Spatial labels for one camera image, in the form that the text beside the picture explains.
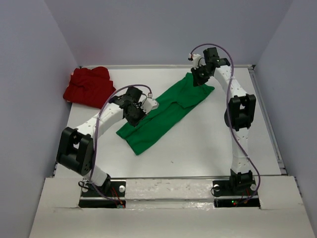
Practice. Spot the white front cover board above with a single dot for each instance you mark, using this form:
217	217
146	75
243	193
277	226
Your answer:
171	208

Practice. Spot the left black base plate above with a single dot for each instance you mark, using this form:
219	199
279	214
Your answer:
113	198

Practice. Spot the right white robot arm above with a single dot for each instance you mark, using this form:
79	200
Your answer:
238	117

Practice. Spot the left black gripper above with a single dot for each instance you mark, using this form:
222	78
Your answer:
134	122

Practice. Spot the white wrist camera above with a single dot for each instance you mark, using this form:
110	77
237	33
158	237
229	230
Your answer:
197	60
149	104

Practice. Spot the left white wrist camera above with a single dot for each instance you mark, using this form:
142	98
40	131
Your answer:
149	104

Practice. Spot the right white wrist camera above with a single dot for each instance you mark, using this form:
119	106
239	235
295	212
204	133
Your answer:
197	60

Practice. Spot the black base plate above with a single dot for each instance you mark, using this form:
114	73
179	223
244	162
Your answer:
113	198
227	197

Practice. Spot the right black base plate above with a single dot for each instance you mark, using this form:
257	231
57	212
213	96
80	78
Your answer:
227	197

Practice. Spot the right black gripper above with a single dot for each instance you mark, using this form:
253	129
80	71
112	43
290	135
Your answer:
196	80

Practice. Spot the red t-shirt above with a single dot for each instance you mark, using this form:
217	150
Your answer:
89	87

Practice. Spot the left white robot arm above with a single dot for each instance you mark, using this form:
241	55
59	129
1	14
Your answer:
77	148

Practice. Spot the green t-shirt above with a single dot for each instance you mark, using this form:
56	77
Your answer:
174	104

